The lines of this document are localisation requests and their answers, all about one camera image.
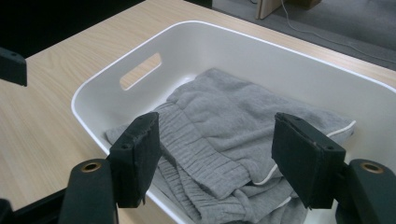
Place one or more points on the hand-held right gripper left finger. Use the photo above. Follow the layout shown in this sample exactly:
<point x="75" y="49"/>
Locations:
<point x="138" y="155"/>

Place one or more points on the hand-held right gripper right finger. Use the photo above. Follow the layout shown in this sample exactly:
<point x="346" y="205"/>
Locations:
<point x="306" y="158"/>

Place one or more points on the grey pants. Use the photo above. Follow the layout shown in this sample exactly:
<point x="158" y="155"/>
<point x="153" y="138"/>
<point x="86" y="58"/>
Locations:
<point x="224" y="124"/>

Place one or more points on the white plastic basket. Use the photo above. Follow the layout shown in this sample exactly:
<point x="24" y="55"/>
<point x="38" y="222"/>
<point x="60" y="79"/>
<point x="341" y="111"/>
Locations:
<point x="249" y="53"/>

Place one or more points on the black curtain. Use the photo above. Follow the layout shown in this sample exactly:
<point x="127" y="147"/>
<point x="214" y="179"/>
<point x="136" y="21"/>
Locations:
<point x="46" y="18"/>

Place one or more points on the light wooden desk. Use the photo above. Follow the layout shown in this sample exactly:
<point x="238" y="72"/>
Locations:
<point x="274" y="7"/>

